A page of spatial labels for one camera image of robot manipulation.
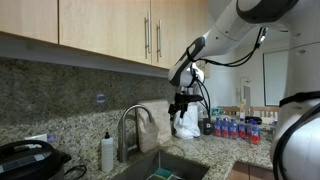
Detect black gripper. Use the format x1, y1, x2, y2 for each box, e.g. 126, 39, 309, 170
167, 93, 192, 120

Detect brushed steel tap faucet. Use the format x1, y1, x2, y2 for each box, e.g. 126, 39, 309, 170
117, 103, 156, 164

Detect white plastic bag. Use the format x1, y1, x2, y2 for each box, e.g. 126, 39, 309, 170
172, 101, 202, 140

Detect wooden butcher block cutting board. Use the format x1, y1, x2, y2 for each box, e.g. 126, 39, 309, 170
135, 98, 173, 154

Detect blue bottle red label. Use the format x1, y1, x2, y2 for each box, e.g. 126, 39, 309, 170
221, 117, 230, 139
248, 119, 261, 145
237, 118, 248, 140
213, 116, 223, 138
229, 118, 239, 140

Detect wooden chair back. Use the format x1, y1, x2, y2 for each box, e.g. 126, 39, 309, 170
218, 105, 242, 118
249, 105, 281, 118

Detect stainless steel sink basin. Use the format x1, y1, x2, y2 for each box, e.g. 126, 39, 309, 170
111, 150, 211, 180

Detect teal and yellow sponge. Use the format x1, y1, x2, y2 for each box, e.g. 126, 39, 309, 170
153, 167, 174, 180

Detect tall yellow carton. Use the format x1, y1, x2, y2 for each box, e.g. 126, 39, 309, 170
239, 98, 248, 120

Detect flat black case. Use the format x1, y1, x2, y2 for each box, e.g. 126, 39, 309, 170
244, 115, 263, 125

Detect white soap dispenser bottle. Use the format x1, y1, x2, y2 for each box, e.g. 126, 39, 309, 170
100, 131, 115, 173

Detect brown base cabinet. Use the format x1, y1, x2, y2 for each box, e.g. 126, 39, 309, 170
228, 161, 275, 180

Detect light wood upper cabinets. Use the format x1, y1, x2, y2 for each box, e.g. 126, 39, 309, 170
0, 0, 214, 79

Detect black electric pressure cooker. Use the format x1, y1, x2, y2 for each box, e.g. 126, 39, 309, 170
0, 139, 73, 180

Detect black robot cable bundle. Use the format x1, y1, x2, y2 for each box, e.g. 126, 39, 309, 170
184, 26, 320, 180

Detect metal cabinet bar handle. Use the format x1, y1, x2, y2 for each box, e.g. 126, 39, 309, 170
155, 19, 163, 60
143, 12, 152, 60

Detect white board dark frame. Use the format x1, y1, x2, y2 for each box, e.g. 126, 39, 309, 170
262, 49, 290, 108

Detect black cooker power cord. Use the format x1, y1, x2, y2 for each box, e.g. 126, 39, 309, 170
64, 164, 88, 180

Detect wide white wall outlet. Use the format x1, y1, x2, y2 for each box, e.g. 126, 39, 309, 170
24, 133, 49, 143

